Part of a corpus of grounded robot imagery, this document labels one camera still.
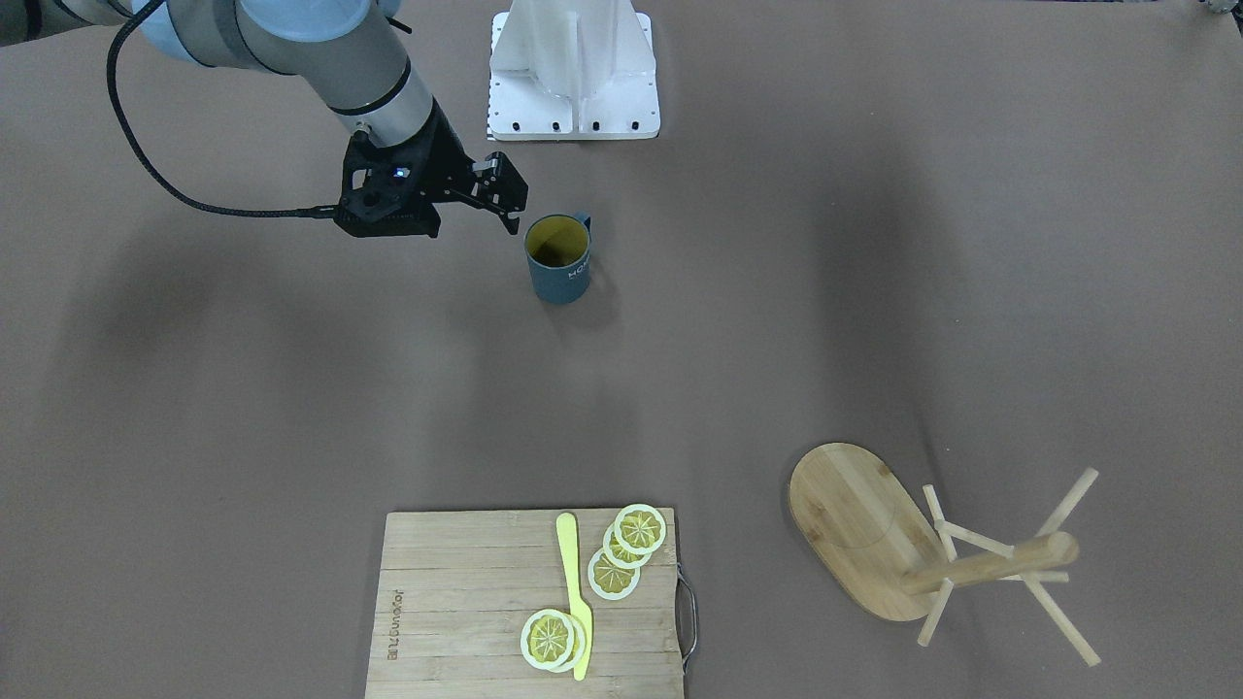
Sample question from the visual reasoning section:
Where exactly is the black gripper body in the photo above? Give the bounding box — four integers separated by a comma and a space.
333, 101, 486, 238

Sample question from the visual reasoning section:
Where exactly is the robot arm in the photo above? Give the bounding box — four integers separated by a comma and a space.
2, 1, 528, 238

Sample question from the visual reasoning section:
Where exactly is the wooden cup rack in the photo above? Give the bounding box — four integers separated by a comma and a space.
789, 443, 1100, 665

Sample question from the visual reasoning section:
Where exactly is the yellow toy knife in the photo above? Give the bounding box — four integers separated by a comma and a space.
554, 512, 594, 682

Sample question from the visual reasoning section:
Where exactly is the lemon slice stack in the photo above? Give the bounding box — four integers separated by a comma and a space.
587, 502, 669, 601

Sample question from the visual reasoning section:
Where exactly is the bamboo cutting board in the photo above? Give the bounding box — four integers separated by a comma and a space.
365, 506, 697, 698

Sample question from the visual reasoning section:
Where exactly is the lemon slice single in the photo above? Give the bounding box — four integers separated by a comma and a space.
520, 608, 588, 674

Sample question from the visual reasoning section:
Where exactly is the black camera cable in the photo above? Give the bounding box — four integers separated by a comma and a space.
106, 0, 341, 218

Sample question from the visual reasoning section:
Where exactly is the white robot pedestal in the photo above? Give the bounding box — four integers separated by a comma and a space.
486, 1, 661, 142

